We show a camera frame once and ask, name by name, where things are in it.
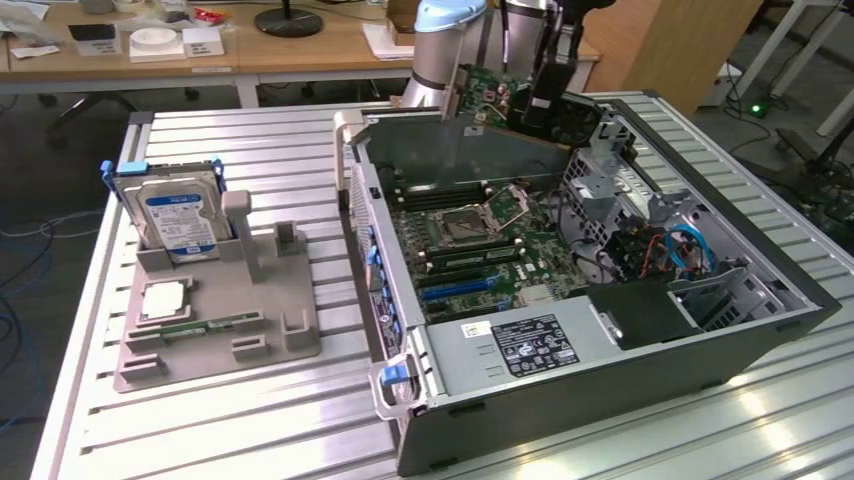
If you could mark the grey cup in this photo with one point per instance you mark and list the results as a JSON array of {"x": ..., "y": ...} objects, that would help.
[{"x": 97, "y": 7}]

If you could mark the white tape roll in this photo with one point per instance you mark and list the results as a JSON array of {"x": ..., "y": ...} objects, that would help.
[{"x": 126, "y": 5}]

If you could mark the metal socket cover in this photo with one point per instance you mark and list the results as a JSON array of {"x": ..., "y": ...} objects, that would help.
[{"x": 509, "y": 205}]

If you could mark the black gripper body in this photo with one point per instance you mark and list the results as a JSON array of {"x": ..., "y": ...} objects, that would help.
[{"x": 587, "y": 5}]

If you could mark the black floor equipment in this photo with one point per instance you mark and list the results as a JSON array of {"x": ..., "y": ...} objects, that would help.
[{"x": 814, "y": 165}]

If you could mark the black open PC case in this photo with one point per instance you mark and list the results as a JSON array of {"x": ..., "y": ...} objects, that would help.
[{"x": 600, "y": 400}]

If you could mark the hard disk blue label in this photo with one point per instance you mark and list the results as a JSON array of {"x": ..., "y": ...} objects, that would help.
[{"x": 176, "y": 220}]

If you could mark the stack of white papers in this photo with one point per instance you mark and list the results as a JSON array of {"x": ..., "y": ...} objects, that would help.
[{"x": 387, "y": 45}]

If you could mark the white labelled box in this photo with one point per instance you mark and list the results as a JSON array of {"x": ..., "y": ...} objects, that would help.
[{"x": 201, "y": 42}]

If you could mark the wooden desk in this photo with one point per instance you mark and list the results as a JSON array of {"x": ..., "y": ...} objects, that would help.
[{"x": 300, "y": 55}]

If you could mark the silver slanted disk bay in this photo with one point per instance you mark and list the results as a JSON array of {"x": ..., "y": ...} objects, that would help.
[{"x": 734, "y": 300}]

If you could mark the blue case latch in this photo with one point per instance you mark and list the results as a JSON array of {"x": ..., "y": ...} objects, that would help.
[{"x": 389, "y": 376}]

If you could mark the clear plastic bag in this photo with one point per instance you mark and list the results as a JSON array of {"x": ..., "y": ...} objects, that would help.
[{"x": 22, "y": 22}]

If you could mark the black round lamp base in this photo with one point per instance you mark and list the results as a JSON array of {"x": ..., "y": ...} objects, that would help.
[{"x": 288, "y": 25}]

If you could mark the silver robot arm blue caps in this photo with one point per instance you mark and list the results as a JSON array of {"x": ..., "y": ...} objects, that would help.
[{"x": 440, "y": 60}]

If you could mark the grey parts rack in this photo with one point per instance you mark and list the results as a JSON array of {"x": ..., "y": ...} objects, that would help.
[{"x": 213, "y": 300}]

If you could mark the small cardboard box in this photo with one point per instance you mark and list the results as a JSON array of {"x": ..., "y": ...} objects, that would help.
[{"x": 401, "y": 15}]

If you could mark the hard drive with blue label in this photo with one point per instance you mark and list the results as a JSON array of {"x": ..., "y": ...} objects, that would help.
[{"x": 120, "y": 172}]

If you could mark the green expansion card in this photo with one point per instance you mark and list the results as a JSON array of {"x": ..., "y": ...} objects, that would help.
[{"x": 487, "y": 97}]

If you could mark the white round container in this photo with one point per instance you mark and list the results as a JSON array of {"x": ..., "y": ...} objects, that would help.
[{"x": 156, "y": 45}]

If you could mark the green RAM stick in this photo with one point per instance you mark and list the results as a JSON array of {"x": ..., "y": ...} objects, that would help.
[
  {"x": 193, "y": 327},
  {"x": 473, "y": 260}
]

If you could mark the green motherboard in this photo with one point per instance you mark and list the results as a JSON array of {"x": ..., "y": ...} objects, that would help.
[{"x": 533, "y": 250}]

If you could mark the CPU socket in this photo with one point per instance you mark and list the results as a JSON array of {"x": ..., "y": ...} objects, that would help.
[{"x": 467, "y": 227}]

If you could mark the red packet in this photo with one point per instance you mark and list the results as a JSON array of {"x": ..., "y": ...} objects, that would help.
[{"x": 208, "y": 16}]

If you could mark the perforated silver disk bay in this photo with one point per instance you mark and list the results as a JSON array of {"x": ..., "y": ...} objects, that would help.
[{"x": 600, "y": 190}]

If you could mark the white desk frame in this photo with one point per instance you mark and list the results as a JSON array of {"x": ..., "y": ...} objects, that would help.
[{"x": 783, "y": 50}]

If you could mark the wooden cabinet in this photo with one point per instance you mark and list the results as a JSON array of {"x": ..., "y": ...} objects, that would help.
[{"x": 667, "y": 45}]

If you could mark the grey power supply unit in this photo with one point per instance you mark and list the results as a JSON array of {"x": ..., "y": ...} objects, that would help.
[{"x": 467, "y": 360}]

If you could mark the silver CPU chip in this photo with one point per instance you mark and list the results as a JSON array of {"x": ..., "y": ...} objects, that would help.
[{"x": 163, "y": 300}]

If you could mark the white box black lid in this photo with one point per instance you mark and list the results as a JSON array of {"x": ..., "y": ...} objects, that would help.
[{"x": 94, "y": 40}]

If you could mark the silver chipset heat sink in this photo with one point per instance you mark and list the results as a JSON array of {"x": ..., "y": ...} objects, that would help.
[{"x": 535, "y": 295}]

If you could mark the green indicator light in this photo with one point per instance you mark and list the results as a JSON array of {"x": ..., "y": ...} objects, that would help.
[{"x": 756, "y": 108}]

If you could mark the black chair base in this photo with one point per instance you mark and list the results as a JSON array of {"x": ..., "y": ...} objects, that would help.
[{"x": 73, "y": 107}]

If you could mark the white paper tag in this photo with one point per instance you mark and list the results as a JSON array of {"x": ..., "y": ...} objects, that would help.
[{"x": 33, "y": 51}]

